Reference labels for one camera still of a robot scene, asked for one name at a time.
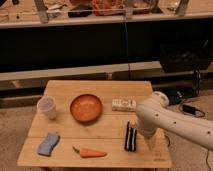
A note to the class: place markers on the black box on floor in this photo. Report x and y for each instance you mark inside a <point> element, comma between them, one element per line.
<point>184,57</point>

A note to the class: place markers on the blue wavy sponge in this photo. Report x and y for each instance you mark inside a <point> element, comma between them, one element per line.
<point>48,144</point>

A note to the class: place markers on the white plastic cup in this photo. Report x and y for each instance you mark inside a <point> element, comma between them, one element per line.
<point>47,106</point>

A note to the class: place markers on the orange round bowl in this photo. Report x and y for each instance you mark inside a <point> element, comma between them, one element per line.
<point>86,108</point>

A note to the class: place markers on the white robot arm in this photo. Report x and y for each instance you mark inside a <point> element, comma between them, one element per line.
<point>152,113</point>

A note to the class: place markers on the orange plastic carrot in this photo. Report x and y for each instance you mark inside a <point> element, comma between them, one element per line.
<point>89,153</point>

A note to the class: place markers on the wooden folding table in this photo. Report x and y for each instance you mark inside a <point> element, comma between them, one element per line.
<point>106,134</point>

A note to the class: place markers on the black power adapter with cable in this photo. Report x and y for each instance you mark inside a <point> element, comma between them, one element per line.
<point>193,111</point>

